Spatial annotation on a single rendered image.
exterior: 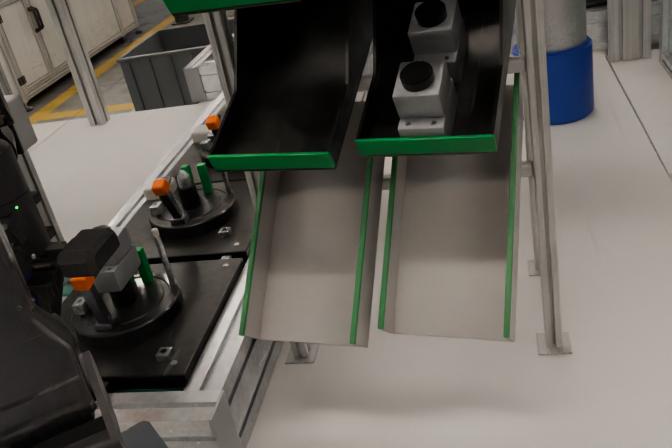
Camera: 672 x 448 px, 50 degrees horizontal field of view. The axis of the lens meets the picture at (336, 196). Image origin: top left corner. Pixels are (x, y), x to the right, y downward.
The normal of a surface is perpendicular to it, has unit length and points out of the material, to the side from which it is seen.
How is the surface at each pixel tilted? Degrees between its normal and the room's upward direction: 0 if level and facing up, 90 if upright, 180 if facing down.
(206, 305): 0
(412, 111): 115
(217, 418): 90
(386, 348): 0
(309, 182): 45
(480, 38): 25
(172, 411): 0
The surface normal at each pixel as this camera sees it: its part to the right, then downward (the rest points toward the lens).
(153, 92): -0.16, 0.47
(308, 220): -0.36, -0.29
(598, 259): -0.18, -0.88
